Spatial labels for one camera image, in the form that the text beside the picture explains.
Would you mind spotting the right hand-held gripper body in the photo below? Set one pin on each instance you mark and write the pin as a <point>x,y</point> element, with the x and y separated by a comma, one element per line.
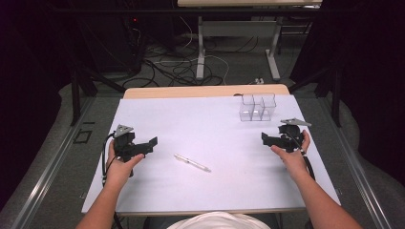
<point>289,135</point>

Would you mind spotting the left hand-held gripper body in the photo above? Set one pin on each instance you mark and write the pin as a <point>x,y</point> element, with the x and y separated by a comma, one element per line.
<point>124,143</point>

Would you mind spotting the clear acrylic pen holder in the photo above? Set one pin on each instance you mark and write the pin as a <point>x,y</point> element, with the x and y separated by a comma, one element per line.
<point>257,108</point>

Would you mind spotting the white pen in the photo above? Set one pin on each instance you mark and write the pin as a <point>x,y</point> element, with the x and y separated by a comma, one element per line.
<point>192,162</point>

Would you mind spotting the person's right hand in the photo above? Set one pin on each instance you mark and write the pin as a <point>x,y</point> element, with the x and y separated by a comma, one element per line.
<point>294,158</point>

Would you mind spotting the person's left hand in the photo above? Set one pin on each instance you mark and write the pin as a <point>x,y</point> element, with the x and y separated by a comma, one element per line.
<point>120,168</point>

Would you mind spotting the white paper sheet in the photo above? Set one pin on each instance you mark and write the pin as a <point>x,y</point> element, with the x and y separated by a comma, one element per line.
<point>207,152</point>

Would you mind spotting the white power plug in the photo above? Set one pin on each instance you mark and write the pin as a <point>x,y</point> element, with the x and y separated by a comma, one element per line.
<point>259,81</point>

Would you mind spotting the black metal stand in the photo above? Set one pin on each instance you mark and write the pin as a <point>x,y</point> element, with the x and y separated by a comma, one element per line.
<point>328,79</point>
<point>79,79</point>

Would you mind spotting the person's white shirt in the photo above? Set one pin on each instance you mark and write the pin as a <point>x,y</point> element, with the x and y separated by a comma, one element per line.
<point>219,221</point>

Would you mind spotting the black computer tower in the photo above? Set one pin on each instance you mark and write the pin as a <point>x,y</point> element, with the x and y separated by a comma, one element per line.
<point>111,38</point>

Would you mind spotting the white frame desk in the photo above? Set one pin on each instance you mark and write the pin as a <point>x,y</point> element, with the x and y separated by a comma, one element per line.
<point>242,28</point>

